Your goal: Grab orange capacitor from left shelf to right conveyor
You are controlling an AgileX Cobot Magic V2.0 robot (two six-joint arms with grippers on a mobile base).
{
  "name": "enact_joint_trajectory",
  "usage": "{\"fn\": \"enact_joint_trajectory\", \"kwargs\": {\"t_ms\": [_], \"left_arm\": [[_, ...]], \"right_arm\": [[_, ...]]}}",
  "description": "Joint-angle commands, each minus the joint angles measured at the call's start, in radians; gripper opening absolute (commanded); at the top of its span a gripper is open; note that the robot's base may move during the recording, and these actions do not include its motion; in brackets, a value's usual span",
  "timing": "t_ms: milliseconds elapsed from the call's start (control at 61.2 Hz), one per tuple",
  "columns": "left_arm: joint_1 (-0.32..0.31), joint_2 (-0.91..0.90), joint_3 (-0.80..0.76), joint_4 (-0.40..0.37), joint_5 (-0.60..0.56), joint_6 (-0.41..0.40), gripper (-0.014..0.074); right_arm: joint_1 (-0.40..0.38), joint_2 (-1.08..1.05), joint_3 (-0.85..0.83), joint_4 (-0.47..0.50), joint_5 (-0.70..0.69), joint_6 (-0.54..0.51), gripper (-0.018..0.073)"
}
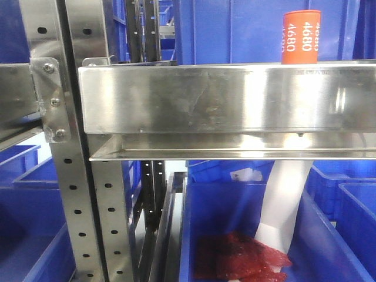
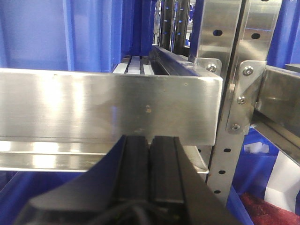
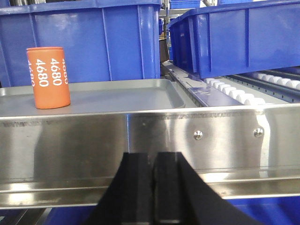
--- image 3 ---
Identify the white roller track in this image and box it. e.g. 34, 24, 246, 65
203, 73, 300, 105

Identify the orange cylindrical capacitor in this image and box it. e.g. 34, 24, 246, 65
27, 46, 71, 109

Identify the blue bin behind capacitor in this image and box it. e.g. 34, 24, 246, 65
0, 0, 161, 87

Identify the stainless steel shelf beam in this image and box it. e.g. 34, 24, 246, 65
0, 104, 300, 209

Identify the grey metal tray on shelf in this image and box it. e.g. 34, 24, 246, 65
0, 79, 185, 117

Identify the blue bin on rollers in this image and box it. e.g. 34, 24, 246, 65
168, 0, 300, 78

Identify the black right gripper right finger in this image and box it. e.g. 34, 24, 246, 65
154, 152, 260, 225

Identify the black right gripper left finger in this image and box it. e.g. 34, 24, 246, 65
85, 153, 153, 225

